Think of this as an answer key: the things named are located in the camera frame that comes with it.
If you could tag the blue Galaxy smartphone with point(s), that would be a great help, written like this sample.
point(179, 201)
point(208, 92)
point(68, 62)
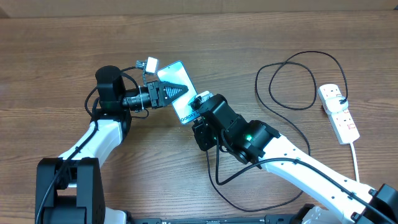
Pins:
point(177, 74)

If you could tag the white charger plug adapter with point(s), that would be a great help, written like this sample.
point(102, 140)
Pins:
point(335, 104)

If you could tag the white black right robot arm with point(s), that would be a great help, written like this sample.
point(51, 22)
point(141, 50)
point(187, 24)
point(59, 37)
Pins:
point(256, 144)

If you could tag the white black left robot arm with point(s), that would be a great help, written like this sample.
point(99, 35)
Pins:
point(69, 187)

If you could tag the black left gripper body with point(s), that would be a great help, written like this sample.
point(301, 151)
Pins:
point(153, 87)

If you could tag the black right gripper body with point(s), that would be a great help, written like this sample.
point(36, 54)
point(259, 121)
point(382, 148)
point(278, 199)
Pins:
point(207, 136)

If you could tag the white power strip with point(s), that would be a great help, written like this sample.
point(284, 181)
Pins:
point(342, 122)

